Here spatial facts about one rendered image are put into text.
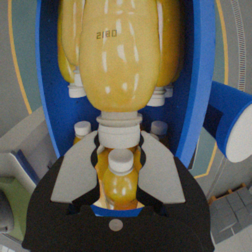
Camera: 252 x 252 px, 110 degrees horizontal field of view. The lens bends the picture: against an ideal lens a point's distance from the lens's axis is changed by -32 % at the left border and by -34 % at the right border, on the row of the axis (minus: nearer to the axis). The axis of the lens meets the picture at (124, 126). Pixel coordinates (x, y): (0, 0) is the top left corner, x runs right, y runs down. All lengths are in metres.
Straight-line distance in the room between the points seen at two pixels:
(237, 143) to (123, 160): 0.45
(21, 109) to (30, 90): 0.33
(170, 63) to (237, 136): 0.41
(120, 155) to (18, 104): 1.83
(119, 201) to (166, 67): 0.22
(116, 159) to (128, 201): 0.09
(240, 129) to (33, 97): 1.82
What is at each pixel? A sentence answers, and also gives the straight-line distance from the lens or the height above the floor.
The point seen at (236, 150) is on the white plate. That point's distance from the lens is 0.58.
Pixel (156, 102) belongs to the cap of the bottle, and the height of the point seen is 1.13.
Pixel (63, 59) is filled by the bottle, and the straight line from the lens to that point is 0.25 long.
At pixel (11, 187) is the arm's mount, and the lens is 0.43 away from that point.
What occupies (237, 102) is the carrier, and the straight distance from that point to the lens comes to 0.53.
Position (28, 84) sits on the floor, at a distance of 1.74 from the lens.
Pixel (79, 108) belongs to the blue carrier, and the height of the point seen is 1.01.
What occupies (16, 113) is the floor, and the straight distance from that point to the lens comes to 2.04.
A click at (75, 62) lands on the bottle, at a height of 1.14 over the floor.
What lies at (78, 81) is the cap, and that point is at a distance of 0.20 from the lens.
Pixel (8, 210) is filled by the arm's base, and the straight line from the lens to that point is 0.45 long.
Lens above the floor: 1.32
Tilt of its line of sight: 62 degrees down
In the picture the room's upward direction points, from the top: 179 degrees clockwise
